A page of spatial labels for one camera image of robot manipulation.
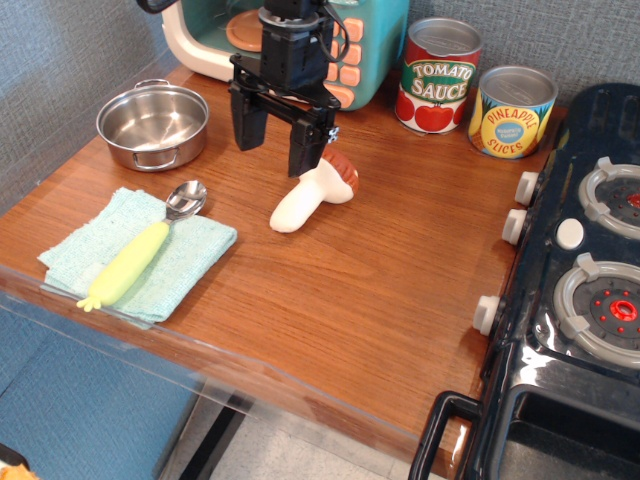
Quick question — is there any tomato sauce can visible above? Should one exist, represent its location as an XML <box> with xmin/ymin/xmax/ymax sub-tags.
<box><xmin>395</xmin><ymin>17</ymin><xmax>483</xmax><ymax>134</ymax></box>

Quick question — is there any black toy stove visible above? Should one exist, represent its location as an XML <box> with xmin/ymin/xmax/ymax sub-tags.
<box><xmin>410</xmin><ymin>83</ymin><xmax>639</xmax><ymax>479</ymax></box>

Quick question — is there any teal toy microwave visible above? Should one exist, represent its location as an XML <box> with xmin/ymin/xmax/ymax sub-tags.
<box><xmin>161</xmin><ymin>0</ymin><xmax>409</xmax><ymax>110</ymax></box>

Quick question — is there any pineapple slices can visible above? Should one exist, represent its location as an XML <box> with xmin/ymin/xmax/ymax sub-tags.
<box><xmin>468</xmin><ymin>65</ymin><xmax>558</xmax><ymax>159</ymax></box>

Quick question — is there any spoon with yellow handle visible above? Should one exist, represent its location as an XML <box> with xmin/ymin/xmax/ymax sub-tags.
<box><xmin>76</xmin><ymin>180</ymin><xmax>208</xmax><ymax>312</ymax></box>

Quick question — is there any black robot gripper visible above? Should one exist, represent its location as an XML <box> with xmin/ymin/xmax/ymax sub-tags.
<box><xmin>230</xmin><ymin>1</ymin><xmax>341</xmax><ymax>178</ymax></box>

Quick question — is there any plush white brown mushroom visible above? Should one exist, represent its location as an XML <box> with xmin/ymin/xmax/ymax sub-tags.
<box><xmin>269</xmin><ymin>146</ymin><xmax>360</xmax><ymax>233</ymax></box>

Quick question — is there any small steel pot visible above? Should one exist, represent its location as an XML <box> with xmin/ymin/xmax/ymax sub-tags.
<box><xmin>96</xmin><ymin>79</ymin><xmax>210</xmax><ymax>172</ymax></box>

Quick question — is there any clear acrylic table guard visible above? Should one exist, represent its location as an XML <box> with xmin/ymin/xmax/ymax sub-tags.
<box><xmin>1</xmin><ymin>269</ymin><xmax>409</xmax><ymax>479</ymax></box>

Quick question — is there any light blue folded cloth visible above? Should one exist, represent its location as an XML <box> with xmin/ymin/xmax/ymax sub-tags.
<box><xmin>38</xmin><ymin>188</ymin><xmax>237</xmax><ymax>324</ymax></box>

